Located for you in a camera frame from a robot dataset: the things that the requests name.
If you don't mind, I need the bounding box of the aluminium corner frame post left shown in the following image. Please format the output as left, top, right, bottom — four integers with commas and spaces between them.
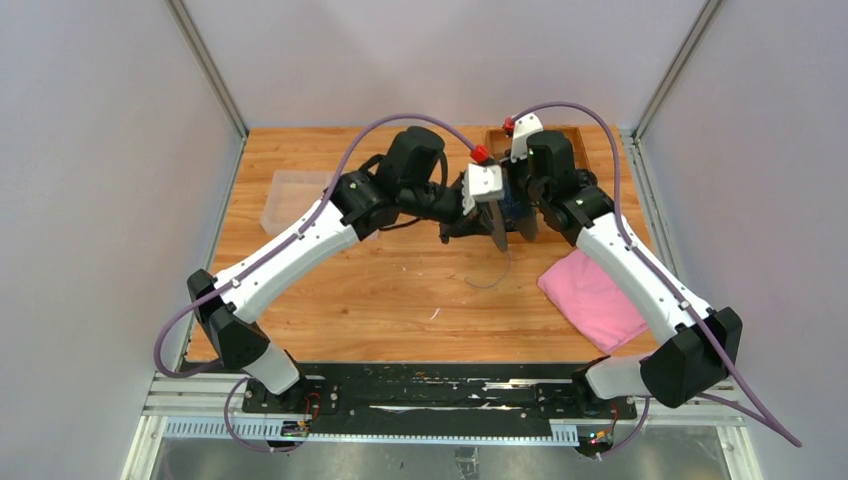
164, 0, 249, 143

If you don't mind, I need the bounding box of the aluminium rail frame front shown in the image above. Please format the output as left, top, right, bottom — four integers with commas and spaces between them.
122, 363, 763, 479

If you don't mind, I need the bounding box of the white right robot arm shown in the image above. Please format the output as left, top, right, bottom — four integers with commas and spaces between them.
505, 130, 742, 417

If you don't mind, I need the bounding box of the thin blue cable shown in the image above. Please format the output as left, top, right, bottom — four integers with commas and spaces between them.
463, 178, 535, 291

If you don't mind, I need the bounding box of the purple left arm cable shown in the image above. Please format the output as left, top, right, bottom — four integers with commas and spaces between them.
153, 113, 492, 456

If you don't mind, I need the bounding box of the pink cloth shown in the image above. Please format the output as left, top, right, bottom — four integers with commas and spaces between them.
537, 250, 649, 355

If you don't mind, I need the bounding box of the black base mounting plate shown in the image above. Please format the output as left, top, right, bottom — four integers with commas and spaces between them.
241, 362, 637, 438

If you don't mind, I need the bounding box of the dark grey filament spool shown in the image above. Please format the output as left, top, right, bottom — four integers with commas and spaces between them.
484, 170, 538, 252

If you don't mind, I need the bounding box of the clear plastic divided tray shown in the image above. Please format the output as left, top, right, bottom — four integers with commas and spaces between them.
260, 170, 333, 237

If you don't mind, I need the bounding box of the wooden compartment organizer tray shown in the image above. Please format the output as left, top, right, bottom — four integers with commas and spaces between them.
484, 125, 594, 230

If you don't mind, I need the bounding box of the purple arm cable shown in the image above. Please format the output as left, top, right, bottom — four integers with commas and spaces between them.
503, 101, 803, 460
153, 113, 492, 456

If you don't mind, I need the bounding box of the aluminium corner frame post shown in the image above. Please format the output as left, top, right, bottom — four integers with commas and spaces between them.
631, 0, 725, 143
164, 0, 249, 143

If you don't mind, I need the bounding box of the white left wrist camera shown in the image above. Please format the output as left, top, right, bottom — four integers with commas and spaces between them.
461, 164, 505, 216

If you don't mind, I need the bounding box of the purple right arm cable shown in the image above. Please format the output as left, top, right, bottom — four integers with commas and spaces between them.
503, 101, 803, 460

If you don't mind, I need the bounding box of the aluminium corner frame post right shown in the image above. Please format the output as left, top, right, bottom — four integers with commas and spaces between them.
631, 0, 725, 143

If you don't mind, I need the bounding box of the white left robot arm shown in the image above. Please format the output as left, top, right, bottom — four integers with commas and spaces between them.
187, 126, 503, 413

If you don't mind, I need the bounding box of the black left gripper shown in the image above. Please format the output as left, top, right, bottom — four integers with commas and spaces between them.
401, 180, 495, 244

